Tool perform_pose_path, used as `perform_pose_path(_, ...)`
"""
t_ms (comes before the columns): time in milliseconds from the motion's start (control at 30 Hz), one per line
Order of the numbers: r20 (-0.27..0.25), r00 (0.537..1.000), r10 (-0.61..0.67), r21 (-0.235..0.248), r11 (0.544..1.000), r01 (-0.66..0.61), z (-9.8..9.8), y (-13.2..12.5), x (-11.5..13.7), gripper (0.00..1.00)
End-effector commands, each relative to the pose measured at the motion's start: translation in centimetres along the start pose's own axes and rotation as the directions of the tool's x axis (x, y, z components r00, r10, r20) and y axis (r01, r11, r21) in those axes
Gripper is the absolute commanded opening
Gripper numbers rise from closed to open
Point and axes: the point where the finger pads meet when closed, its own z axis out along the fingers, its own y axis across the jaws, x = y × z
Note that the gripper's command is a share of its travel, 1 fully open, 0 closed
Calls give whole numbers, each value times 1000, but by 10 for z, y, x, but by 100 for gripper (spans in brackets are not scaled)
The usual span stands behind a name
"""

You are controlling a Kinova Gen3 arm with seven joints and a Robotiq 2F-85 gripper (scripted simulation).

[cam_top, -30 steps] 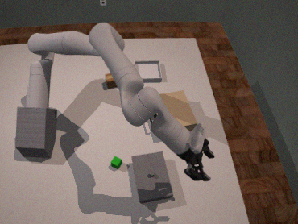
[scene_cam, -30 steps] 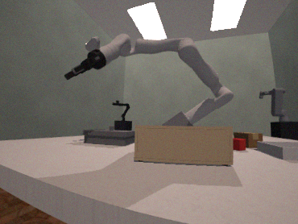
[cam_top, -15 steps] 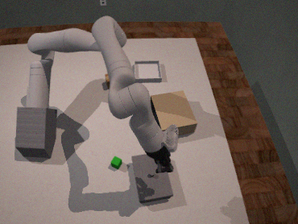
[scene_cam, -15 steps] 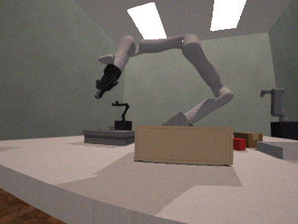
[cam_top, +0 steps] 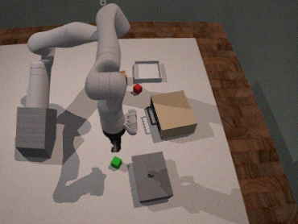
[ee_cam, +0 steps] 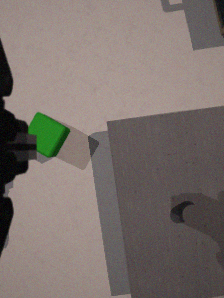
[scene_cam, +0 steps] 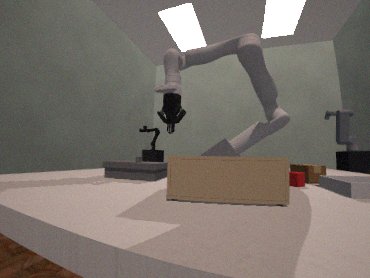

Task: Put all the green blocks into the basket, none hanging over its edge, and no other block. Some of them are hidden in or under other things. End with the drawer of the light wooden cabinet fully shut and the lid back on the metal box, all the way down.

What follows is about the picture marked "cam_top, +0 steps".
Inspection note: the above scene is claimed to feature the red block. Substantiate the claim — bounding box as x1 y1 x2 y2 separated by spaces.
133 84 143 94

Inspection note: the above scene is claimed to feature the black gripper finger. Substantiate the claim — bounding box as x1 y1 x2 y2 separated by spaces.
111 137 121 152

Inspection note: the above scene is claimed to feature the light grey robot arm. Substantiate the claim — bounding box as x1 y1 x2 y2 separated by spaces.
26 3 137 135

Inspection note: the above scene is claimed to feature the green block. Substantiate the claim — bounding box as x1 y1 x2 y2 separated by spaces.
110 156 122 169

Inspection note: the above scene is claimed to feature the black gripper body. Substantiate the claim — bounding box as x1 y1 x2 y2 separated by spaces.
103 128 126 144

